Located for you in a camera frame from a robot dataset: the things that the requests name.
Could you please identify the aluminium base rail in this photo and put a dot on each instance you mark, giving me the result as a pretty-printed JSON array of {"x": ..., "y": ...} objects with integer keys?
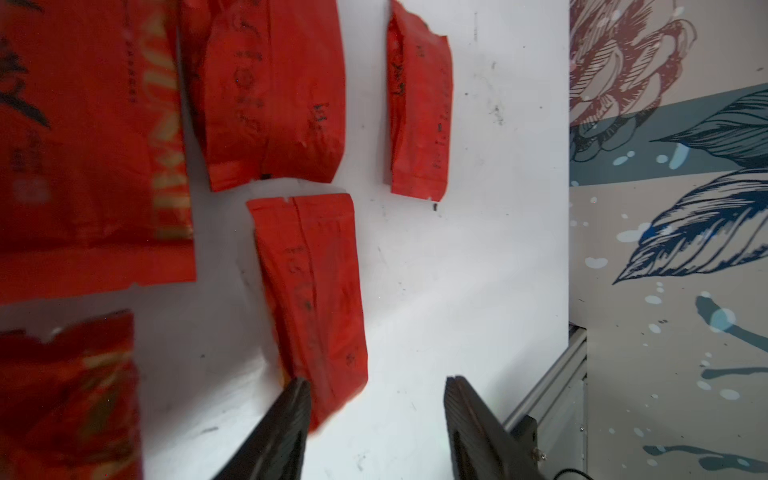
[{"x": 551, "y": 421}]

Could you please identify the red tea bag eight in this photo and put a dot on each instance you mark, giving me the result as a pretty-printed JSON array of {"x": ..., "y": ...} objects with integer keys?
[{"x": 70, "y": 406}]

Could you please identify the red tea bag five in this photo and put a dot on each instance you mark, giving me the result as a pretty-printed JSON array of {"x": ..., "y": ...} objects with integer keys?
[{"x": 420, "y": 93}]

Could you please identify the red tea bag nine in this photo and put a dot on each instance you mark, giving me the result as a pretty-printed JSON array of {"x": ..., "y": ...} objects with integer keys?
[{"x": 307, "y": 252}]

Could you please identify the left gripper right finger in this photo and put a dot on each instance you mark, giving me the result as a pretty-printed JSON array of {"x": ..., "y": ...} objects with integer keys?
[{"x": 481, "y": 449}]

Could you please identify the red tea bag seven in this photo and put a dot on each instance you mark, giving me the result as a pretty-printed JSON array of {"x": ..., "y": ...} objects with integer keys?
[{"x": 94, "y": 187}]

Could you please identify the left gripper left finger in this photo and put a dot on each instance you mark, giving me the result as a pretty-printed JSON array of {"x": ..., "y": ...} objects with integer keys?
[{"x": 275, "y": 449}]

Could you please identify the red tea bag six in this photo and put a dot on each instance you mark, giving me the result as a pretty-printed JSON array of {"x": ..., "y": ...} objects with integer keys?
[{"x": 267, "y": 88}]

